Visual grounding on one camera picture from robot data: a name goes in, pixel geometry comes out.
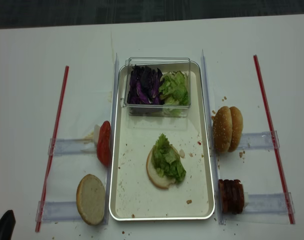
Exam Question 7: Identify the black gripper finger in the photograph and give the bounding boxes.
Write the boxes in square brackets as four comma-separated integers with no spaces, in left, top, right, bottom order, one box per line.
[0,210,16,240]

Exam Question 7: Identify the red tomato slices stack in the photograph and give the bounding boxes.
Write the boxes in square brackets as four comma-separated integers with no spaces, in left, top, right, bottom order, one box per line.
[97,120,111,167]

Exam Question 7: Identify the green lettuce on bun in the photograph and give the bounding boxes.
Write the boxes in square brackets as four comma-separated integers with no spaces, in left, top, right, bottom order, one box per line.
[152,133,186,184]

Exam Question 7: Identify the green lettuce in container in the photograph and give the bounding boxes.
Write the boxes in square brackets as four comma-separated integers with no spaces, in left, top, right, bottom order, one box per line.
[159,71,189,106]

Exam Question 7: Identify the stack of bacon patties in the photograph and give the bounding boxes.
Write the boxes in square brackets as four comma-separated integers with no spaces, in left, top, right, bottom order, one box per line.
[218,179,245,214]

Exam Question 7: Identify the lower left clear holder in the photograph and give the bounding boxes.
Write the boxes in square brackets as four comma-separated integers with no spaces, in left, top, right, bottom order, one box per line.
[36,201,82,223]

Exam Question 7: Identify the clear holder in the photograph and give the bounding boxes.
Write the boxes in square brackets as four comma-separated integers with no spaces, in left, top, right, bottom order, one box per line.
[237,131,280,150]
[48,138,96,156]
[36,201,82,223]
[243,192,295,214]

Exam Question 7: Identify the left red strip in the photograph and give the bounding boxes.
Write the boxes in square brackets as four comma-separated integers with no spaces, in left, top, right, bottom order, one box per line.
[35,66,69,233]

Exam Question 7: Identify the red strip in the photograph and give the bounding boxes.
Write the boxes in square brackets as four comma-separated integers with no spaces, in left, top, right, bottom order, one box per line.
[253,55,295,225]
[35,66,69,233]

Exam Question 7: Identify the bun half at left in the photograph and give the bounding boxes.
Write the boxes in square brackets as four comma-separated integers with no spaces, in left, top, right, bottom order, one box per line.
[76,174,106,226]

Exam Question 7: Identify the upper left clear holder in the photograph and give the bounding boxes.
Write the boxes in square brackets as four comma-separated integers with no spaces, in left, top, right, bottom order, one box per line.
[48,138,96,156]

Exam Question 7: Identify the white rectangular metal tray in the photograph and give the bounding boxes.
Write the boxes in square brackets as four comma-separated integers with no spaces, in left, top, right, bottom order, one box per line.
[109,61,215,221]

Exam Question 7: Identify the white pusher block left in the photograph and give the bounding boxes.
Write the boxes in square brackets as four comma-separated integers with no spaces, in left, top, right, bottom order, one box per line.
[93,124,100,148]

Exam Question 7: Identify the white pusher block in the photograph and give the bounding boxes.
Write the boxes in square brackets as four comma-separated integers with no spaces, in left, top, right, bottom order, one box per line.
[93,124,100,148]
[243,192,249,208]

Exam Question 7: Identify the bottom bun on tray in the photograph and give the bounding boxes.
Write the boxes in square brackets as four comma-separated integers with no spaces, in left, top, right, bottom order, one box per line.
[146,145,177,190]

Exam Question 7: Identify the purple cabbage leaves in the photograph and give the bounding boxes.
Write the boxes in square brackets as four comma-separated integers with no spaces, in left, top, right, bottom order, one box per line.
[127,65,164,105]

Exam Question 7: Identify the clear plastic salad container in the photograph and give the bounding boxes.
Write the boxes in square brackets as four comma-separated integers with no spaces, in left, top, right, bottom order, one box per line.
[123,57,191,117]

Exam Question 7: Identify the sesame top bun front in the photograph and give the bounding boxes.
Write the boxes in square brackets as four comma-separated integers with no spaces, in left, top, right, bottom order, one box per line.
[212,106,232,153]

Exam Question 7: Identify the sesame bun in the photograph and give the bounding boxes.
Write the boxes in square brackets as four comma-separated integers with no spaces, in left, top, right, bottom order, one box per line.
[212,106,232,153]
[228,106,243,152]

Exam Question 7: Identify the white pusher block right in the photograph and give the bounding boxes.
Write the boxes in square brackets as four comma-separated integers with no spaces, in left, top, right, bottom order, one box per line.
[243,192,249,208]

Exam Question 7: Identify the sesame top bun rear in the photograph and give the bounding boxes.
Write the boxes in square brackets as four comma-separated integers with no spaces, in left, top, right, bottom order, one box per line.
[228,106,243,152]

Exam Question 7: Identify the lower right clear holder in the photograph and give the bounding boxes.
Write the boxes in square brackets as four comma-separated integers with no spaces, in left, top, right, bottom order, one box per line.
[243,192,295,214]

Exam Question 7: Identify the upper right clear holder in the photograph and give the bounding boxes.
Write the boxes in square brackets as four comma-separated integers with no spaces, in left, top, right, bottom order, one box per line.
[237,131,280,150]

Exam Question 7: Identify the right red strip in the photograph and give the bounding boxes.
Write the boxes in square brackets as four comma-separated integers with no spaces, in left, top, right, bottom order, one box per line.
[253,55,295,225]

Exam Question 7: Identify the left long clear rail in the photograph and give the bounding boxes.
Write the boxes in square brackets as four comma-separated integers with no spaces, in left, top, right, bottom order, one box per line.
[103,53,119,225]

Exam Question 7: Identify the long clear rail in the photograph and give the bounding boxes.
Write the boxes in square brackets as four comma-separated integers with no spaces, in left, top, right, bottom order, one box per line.
[103,53,119,225]
[201,50,226,226]

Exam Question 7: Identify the right long clear rail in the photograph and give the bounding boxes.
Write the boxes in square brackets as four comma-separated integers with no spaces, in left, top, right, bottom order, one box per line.
[201,50,226,226]

